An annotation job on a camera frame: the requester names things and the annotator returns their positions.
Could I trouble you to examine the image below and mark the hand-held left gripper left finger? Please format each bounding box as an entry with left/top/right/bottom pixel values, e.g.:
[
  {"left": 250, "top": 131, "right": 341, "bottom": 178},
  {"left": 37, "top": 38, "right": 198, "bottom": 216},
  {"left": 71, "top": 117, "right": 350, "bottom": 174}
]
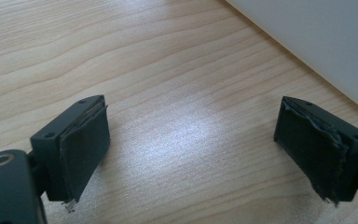
[{"left": 30, "top": 94, "right": 111, "bottom": 214}]

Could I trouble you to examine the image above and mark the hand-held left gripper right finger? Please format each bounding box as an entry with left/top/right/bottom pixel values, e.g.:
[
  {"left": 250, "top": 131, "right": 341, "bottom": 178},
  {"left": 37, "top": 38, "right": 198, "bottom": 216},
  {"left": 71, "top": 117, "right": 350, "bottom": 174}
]
[{"left": 273, "top": 95, "right": 358, "bottom": 208}]

